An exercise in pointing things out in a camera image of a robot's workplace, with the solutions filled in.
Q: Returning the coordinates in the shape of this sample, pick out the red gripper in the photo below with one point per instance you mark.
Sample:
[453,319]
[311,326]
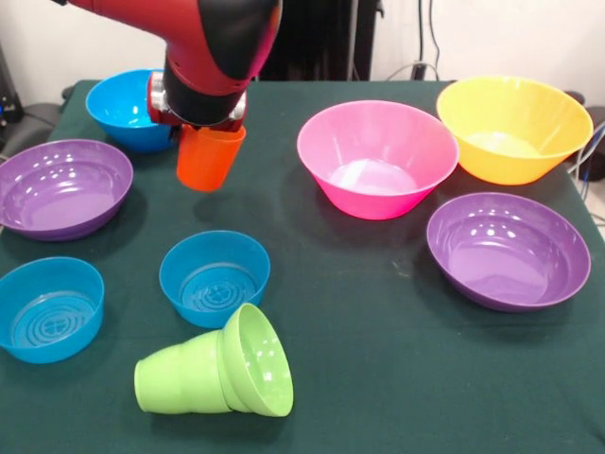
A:
[158,111]

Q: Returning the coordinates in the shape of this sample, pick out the orange cup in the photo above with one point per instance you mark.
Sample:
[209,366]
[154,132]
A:
[208,161]

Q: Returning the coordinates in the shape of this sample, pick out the blue bowl with ringed bottom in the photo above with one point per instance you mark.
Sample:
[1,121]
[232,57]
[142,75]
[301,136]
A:
[212,284]
[47,307]

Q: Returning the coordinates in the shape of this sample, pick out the pink bowl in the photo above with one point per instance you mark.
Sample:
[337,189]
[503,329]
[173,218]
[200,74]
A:
[373,142]

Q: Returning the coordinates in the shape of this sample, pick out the green cup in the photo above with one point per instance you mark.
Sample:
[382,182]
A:
[175,378]

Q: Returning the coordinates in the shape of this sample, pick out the small green bowl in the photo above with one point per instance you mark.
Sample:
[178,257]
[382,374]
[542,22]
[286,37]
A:
[260,364]

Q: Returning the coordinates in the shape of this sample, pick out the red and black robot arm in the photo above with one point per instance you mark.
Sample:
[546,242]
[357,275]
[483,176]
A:
[212,47]

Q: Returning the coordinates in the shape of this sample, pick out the deep smooth blue bowl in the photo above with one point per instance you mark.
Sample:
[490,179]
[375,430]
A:
[118,109]

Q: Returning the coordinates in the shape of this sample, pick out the purple bowl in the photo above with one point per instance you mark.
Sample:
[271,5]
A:
[506,255]
[61,189]

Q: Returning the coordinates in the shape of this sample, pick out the black rounded seat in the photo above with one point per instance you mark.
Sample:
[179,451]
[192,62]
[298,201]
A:
[38,123]

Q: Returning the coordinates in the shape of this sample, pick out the black equipment rack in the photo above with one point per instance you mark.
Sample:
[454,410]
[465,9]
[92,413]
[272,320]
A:
[9,109]

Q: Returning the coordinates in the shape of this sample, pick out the yellow-orange bowl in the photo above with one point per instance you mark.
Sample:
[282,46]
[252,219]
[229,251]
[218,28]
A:
[513,118]

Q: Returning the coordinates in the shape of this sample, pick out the dark green tablecloth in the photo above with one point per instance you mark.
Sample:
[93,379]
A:
[425,378]

